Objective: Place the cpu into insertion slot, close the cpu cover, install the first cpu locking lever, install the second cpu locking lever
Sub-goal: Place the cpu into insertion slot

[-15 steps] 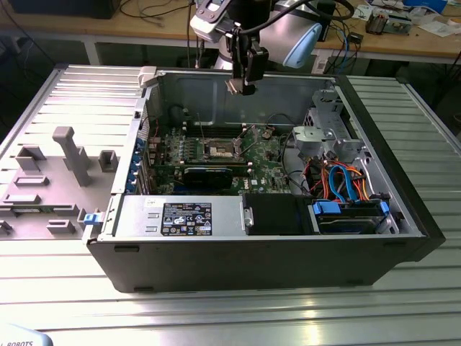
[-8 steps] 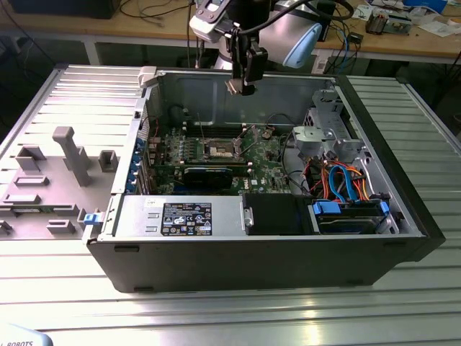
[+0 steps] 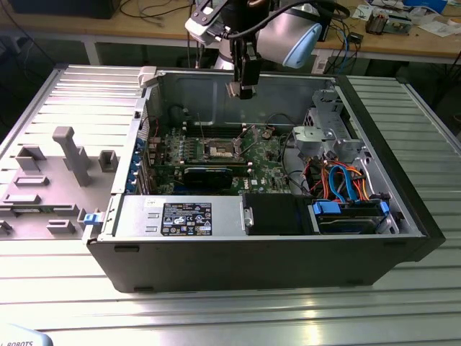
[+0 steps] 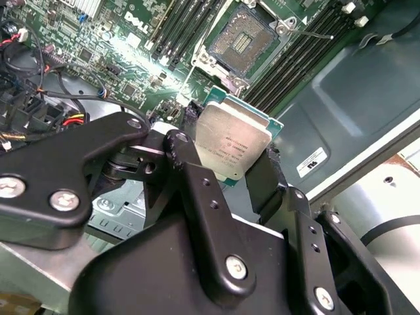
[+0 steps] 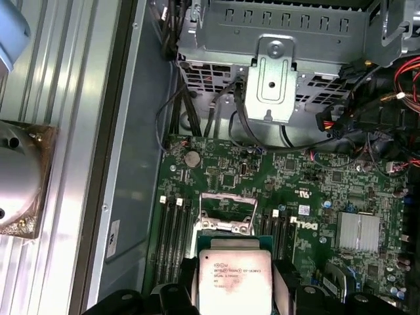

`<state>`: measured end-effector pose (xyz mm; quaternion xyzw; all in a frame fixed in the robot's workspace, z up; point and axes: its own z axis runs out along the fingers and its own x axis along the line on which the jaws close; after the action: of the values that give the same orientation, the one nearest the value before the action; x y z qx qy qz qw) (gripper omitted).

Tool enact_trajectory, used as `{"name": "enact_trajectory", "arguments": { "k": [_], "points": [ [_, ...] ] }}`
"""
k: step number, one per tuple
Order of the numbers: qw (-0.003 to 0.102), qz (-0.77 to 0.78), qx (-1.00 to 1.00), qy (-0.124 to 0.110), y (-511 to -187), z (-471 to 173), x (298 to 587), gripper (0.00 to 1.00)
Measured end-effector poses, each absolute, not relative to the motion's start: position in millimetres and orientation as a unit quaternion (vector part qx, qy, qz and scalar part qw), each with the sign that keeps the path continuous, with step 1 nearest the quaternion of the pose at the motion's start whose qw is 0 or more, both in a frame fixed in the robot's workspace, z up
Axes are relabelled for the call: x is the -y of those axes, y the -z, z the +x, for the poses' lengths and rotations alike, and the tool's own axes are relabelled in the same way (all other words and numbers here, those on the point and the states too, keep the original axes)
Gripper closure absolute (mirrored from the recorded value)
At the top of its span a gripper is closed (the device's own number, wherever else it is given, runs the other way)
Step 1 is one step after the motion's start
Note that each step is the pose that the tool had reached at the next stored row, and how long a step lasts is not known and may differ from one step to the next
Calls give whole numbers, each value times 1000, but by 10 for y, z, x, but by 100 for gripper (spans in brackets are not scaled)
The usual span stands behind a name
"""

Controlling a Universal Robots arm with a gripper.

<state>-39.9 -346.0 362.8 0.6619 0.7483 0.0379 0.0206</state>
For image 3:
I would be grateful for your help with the green motherboard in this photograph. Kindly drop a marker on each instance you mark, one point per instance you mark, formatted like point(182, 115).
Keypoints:
point(266, 169)

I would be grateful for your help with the blue cardboard box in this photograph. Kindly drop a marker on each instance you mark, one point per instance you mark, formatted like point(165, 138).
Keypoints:
point(425, 3)

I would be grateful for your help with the black tower box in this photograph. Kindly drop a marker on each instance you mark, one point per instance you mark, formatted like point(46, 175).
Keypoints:
point(329, 27)

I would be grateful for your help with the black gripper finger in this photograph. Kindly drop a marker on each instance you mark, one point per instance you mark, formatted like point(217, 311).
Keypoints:
point(237, 61)
point(251, 72)

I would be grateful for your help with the wooden workbench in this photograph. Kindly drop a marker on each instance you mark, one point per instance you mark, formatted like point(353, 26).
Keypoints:
point(108, 27)

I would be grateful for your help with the grey metal box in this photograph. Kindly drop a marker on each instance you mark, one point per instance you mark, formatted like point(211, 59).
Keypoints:
point(399, 23)

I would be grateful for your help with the metal disk bay bracket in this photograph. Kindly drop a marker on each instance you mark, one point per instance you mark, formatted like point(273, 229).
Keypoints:
point(324, 104)

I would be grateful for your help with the small black adapter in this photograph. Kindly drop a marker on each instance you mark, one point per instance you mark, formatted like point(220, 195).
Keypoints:
point(356, 37)

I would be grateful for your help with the black graphics card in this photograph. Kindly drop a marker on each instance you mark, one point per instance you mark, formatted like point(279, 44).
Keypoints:
point(207, 178)

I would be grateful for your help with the white papers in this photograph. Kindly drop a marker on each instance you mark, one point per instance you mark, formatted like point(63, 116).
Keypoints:
point(437, 29)

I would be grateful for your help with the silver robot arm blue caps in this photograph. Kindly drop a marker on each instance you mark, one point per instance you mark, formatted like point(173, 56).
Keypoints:
point(284, 32)

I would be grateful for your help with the pale blue teach pendant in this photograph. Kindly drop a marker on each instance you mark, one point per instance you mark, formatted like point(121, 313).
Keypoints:
point(21, 337)

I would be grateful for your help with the grey parts rack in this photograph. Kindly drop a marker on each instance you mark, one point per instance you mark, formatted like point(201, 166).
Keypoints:
point(54, 202)

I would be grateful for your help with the round coin cell battery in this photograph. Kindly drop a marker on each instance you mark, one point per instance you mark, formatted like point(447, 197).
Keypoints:
point(266, 134)

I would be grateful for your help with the black equipment case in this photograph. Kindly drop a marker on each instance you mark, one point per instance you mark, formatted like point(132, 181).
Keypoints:
point(65, 7)

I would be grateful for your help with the black PC case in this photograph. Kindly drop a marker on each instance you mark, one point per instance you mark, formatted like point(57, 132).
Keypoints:
point(252, 263)

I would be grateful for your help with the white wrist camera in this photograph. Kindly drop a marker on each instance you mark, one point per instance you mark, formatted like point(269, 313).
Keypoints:
point(205, 21)

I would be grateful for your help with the CPU socket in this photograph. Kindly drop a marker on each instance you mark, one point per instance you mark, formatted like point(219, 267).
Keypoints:
point(218, 149)

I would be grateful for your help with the black rear fan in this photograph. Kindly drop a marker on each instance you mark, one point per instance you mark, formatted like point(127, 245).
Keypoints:
point(178, 114)

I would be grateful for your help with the blue case latch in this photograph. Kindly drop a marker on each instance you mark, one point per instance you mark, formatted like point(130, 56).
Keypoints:
point(91, 219)

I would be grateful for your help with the silver power supply unit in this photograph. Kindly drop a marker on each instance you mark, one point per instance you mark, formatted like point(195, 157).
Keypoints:
point(223, 216)

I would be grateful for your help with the hard disk in blue carrier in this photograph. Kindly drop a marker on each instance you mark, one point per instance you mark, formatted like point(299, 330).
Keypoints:
point(345, 223)

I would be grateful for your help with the finned CPU cooler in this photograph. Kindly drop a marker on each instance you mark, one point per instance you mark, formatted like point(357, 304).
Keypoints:
point(376, 23)

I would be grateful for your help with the blue card retention bracket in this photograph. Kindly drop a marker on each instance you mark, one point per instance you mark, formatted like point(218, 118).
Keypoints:
point(135, 164)

